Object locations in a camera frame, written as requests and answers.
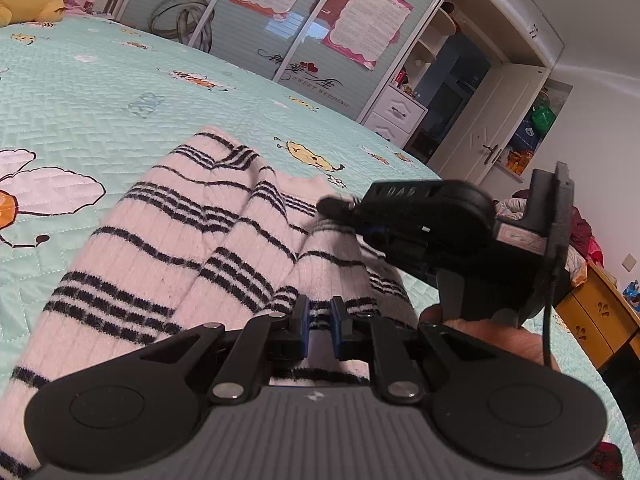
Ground dark red garment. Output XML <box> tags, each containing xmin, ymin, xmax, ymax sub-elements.
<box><xmin>512</xmin><ymin>187</ymin><xmax>604</xmax><ymax>267</ymax></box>

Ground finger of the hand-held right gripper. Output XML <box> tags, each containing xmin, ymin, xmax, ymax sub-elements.
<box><xmin>317</xmin><ymin>195</ymin><xmax>366</xmax><ymax>224</ymax></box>

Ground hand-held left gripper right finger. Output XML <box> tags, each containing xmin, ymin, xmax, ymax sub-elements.
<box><xmin>330</xmin><ymin>296</ymin><xmax>494</xmax><ymax>404</ymax></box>

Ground pink black striped sweater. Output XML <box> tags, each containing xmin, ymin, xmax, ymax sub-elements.
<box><xmin>0</xmin><ymin>129</ymin><xmax>416</xmax><ymax>480</ymax></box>

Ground sliding door wardrobe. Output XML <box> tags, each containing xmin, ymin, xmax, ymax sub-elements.
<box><xmin>117</xmin><ymin>0</ymin><xmax>458</xmax><ymax>124</ymax></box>

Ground white drawer cabinet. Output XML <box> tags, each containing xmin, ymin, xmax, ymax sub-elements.
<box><xmin>362</xmin><ymin>85</ymin><xmax>429</xmax><ymax>149</ymax></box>

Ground orange packets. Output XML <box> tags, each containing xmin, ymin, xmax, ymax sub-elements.
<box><xmin>505</xmin><ymin>147</ymin><xmax>534</xmax><ymax>177</ymax></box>

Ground white overhead cabinet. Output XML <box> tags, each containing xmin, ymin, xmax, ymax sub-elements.
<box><xmin>450</xmin><ymin>0</ymin><xmax>567</xmax><ymax>69</ymax></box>

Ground person's right hand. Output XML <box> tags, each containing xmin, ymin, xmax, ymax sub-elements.
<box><xmin>421</xmin><ymin>305</ymin><xmax>550</xmax><ymax>361</ymax></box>

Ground yellow wooden cabinet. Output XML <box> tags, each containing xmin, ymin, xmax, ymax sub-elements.
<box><xmin>555</xmin><ymin>257</ymin><xmax>640</xmax><ymax>377</ymax></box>

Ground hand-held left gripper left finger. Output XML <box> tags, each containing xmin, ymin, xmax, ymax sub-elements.
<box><xmin>140</xmin><ymin>295</ymin><xmax>311</xmax><ymax>404</ymax></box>

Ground pink edged wall poster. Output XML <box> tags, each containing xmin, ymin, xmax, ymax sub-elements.
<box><xmin>321</xmin><ymin>0</ymin><xmax>415</xmax><ymax>70</ymax></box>

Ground green bag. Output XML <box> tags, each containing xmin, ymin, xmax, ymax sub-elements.
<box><xmin>531</xmin><ymin>104</ymin><xmax>557</xmax><ymax>134</ymax></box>

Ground mint bee print bedspread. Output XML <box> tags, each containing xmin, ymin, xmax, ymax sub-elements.
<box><xmin>0</xmin><ymin>15</ymin><xmax>626</xmax><ymax>466</ymax></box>

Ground blue bag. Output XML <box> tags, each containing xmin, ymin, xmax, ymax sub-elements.
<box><xmin>512</xmin><ymin>120</ymin><xmax>539</xmax><ymax>154</ymax></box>

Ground floral quilt bundle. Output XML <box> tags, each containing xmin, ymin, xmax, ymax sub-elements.
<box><xmin>492</xmin><ymin>197</ymin><xmax>587</xmax><ymax>282</ymax></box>

